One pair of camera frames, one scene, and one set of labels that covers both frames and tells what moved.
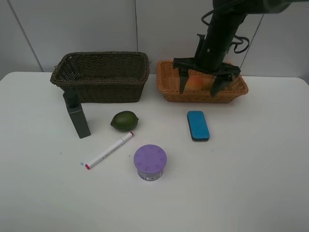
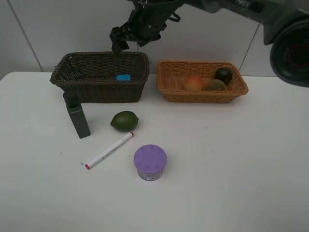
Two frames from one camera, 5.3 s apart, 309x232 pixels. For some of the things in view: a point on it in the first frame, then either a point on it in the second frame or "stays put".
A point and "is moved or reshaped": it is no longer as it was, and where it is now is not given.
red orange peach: [194, 83] stays put
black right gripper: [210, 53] → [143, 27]
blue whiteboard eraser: [199, 129] → [123, 78]
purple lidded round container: [149, 160] stays put
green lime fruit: [124, 121] stays put
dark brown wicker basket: [103, 77] stays put
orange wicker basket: [168, 84] stays put
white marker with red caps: [103, 153] stays put
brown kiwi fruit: [228, 88] is moved or reshaped
